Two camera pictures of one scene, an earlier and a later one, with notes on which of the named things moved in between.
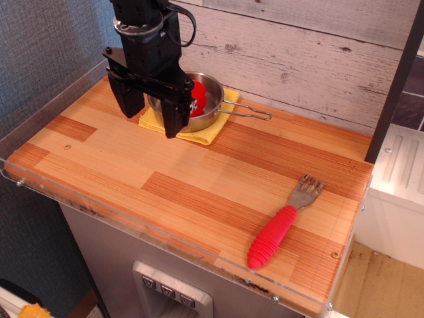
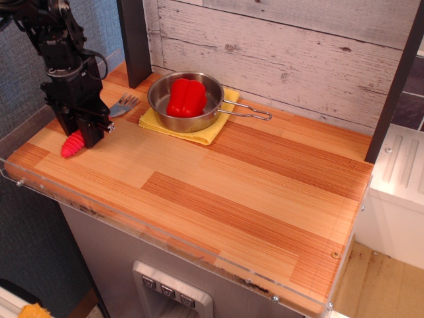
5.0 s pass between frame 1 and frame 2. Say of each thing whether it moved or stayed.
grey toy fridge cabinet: stayed
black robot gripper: moved
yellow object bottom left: stayed
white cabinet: stayed
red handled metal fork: moved
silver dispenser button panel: stayed
